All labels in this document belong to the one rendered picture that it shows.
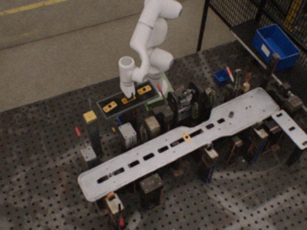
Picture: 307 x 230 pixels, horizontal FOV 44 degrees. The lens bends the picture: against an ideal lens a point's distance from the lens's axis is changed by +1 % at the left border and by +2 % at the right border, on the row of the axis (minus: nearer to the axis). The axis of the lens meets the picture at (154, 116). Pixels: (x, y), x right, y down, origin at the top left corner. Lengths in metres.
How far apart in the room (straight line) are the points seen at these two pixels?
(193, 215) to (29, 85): 2.27
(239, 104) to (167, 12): 0.81
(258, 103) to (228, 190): 0.61
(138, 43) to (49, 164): 1.09
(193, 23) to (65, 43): 1.47
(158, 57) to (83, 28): 2.12
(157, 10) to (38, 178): 1.34
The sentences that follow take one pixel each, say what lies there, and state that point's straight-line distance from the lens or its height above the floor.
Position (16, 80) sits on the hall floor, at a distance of 4.12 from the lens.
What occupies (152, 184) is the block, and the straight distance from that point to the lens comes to 2.19.
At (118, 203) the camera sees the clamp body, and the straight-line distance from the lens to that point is 2.12.
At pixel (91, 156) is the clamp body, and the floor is 1.06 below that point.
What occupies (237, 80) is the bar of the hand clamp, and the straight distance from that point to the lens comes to 2.53.
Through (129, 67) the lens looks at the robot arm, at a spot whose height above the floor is 1.50.
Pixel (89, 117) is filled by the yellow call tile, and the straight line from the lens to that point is 2.27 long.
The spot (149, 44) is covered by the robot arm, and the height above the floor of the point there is 1.30.
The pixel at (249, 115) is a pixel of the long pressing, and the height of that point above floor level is 1.00.
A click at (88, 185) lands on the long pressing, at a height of 1.00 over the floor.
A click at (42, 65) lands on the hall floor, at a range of 4.17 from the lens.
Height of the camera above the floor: 3.04
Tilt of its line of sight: 56 degrees down
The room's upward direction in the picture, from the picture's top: 2 degrees clockwise
